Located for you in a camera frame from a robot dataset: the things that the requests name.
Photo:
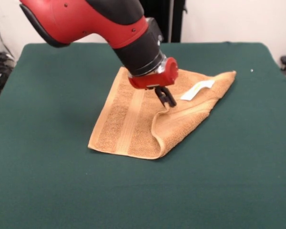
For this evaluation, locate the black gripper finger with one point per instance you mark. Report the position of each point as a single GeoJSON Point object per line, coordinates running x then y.
{"type": "Point", "coordinates": [161, 97]}
{"type": "Point", "coordinates": [171, 99]}

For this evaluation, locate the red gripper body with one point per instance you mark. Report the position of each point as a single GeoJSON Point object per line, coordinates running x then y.
{"type": "Point", "coordinates": [152, 81]}

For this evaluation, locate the tan terry towel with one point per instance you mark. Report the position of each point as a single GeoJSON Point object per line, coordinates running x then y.
{"type": "Point", "coordinates": [138, 133]}

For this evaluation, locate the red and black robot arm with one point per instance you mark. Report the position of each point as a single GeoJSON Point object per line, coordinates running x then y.
{"type": "Point", "coordinates": [85, 19]}

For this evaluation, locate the dark green table cloth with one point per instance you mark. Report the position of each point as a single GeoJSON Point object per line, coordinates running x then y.
{"type": "Point", "coordinates": [62, 179]}

